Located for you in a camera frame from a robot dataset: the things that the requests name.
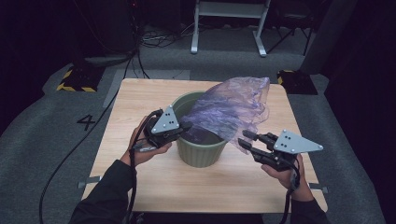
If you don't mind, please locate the black yellow striped base plate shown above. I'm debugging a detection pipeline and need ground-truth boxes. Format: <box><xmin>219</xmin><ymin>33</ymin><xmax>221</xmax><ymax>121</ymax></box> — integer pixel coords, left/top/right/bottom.
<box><xmin>55</xmin><ymin>63</ymin><xmax>106</xmax><ymax>93</ymax></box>
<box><xmin>276</xmin><ymin>69</ymin><xmax>319</xmax><ymax>95</ymax></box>

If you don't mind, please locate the black equipment stand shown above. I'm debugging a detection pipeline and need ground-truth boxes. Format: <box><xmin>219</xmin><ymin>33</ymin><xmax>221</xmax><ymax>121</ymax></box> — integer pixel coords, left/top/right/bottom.
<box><xmin>73</xmin><ymin>0</ymin><xmax>139</xmax><ymax>68</ymax></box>

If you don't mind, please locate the tangle of floor cables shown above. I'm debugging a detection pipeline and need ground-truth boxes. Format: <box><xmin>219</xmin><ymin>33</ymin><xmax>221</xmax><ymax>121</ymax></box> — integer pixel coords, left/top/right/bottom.
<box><xmin>139</xmin><ymin>22</ymin><xmax>200</xmax><ymax>49</ymax></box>

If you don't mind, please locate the person's right hand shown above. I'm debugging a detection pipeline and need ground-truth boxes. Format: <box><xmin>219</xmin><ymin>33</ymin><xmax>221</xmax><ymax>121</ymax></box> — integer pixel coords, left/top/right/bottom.
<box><xmin>261</xmin><ymin>154</ymin><xmax>314</xmax><ymax>203</ymax></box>

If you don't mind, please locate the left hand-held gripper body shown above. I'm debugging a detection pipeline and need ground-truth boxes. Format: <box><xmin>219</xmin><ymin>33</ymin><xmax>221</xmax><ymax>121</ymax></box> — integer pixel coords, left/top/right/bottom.
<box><xmin>144</xmin><ymin>105</ymin><xmax>185</xmax><ymax>148</ymax></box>

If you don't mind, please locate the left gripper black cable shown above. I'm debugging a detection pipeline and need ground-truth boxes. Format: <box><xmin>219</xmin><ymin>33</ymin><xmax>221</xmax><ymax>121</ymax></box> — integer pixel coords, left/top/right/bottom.
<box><xmin>124</xmin><ymin>108</ymin><xmax>164</xmax><ymax>224</ymax></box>

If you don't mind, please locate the purple plastic trash bag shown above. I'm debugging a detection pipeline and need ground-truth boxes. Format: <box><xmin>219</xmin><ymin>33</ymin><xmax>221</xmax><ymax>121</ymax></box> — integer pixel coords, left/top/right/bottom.
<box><xmin>180</xmin><ymin>77</ymin><xmax>271</xmax><ymax>155</ymax></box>

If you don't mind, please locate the grey column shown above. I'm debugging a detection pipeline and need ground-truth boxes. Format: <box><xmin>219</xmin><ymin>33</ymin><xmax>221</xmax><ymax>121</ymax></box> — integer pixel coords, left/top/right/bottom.
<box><xmin>299</xmin><ymin>0</ymin><xmax>359</xmax><ymax>76</ymax></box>

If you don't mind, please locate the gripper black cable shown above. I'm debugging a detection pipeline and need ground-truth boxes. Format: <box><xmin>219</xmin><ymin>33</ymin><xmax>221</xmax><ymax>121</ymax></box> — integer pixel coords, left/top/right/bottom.
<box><xmin>124</xmin><ymin>108</ymin><xmax>164</xmax><ymax>224</ymax></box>
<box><xmin>278</xmin><ymin>158</ymin><xmax>302</xmax><ymax>224</ymax></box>

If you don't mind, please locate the green plastic trash bin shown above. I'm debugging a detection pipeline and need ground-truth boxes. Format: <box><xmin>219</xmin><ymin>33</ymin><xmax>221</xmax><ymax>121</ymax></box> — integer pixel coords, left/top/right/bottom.
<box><xmin>171</xmin><ymin>91</ymin><xmax>228</xmax><ymax>169</ymax></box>

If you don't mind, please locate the grey metal table bracket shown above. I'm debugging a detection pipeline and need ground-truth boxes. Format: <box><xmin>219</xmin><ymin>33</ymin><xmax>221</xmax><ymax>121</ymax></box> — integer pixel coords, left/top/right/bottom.
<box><xmin>309</xmin><ymin>183</ymin><xmax>329</xmax><ymax>194</ymax></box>
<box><xmin>77</xmin><ymin>175</ymin><xmax>103</xmax><ymax>189</ymax></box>

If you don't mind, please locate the black chair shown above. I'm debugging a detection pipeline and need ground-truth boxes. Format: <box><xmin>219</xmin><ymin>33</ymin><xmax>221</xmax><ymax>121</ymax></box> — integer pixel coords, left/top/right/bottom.
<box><xmin>266</xmin><ymin>0</ymin><xmax>316</xmax><ymax>57</ymax></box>

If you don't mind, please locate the long black floor cable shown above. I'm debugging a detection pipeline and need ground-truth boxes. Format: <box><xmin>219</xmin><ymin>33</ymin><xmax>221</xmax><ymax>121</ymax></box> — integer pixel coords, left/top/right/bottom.
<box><xmin>38</xmin><ymin>49</ymin><xmax>139</xmax><ymax>224</ymax></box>

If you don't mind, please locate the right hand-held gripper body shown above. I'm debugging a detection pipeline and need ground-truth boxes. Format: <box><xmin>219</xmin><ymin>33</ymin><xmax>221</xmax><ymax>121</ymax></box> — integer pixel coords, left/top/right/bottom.
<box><xmin>262</xmin><ymin>130</ymin><xmax>324</xmax><ymax>172</ymax></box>

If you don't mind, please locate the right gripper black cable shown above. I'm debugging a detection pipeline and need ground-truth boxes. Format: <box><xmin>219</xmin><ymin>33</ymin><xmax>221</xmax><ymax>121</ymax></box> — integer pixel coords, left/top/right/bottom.
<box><xmin>278</xmin><ymin>158</ymin><xmax>302</xmax><ymax>224</ymax></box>

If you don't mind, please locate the white metal desk frame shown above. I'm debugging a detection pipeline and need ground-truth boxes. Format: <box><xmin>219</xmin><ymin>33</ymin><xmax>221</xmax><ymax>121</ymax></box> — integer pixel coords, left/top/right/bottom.
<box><xmin>190</xmin><ymin>0</ymin><xmax>272</xmax><ymax>58</ymax></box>

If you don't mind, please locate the person's left hand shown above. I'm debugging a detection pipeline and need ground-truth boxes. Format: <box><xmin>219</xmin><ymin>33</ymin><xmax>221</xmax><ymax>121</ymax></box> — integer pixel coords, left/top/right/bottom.
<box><xmin>120</xmin><ymin>116</ymin><xmax>173</xmax><ymax>167</ymax></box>

